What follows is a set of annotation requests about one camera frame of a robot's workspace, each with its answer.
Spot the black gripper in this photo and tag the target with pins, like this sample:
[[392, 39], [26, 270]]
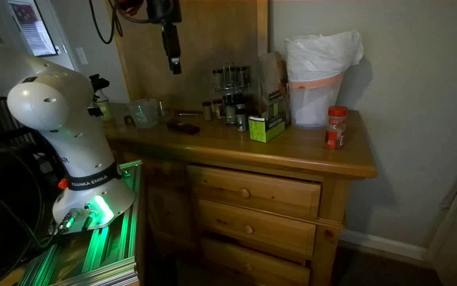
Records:
[[170, 39]]

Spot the small black-capped spice bottle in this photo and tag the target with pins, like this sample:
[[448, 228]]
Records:
[[216, 108], [207, 111]]

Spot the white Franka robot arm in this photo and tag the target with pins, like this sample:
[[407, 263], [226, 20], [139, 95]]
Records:
[[75, 131]]

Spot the racked black-capped spice bottle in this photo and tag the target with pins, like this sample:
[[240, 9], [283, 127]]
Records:
[[245, 76], [231, 77], [242, 117], [218, 79], [231, 111]]

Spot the spray bottle with black trigger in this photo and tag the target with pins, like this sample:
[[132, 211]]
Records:
[[104, 104]]

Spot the red spice bottle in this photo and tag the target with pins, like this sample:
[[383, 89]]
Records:
[[337, 127]]

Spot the black metal rack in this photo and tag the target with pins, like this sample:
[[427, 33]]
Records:
[[7, 119]]

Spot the wooden back board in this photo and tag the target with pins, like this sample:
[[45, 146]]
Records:
[[207, 36]]

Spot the clear glass jar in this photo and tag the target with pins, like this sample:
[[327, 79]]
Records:
[[143, 112]]

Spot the flat black object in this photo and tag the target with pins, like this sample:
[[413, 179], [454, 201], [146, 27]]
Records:
[[183, 127]]

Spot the small dark object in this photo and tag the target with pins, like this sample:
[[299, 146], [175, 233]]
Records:
[[129, 120]]

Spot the brown paper bag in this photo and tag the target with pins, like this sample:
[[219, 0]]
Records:
[[270, 73]]

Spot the green cardboard box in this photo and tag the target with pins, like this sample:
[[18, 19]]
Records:
[[267, 127]]

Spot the wooden dresser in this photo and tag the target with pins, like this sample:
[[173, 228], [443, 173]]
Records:
[[270, 159]]

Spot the white bin with pink band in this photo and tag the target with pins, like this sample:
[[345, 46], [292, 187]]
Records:
[[313, 104]]

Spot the white plastic bin bag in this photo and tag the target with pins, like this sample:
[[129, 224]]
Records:
[[321, 55]]

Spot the wooden drawer with knob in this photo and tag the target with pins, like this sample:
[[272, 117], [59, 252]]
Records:
[[270, 192], [270, 230]]

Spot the wooden drawer without knob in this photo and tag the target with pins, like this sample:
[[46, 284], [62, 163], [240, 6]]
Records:
[[261, 263]]

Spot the white baseboard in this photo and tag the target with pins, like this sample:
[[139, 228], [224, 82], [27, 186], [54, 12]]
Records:
[[381, 246]]

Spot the white light switch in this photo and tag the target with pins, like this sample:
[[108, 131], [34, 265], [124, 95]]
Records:
[[81, 55]]

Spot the framed wall screen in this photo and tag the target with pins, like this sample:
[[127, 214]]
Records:
[[32, 25]]

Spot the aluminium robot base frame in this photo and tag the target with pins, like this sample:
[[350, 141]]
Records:
[[96, 247]]

